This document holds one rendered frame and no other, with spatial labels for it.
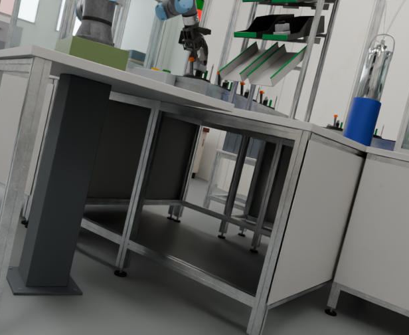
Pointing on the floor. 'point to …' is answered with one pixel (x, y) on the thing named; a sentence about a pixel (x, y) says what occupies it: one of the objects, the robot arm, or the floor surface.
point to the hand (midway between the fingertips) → (201, 61)
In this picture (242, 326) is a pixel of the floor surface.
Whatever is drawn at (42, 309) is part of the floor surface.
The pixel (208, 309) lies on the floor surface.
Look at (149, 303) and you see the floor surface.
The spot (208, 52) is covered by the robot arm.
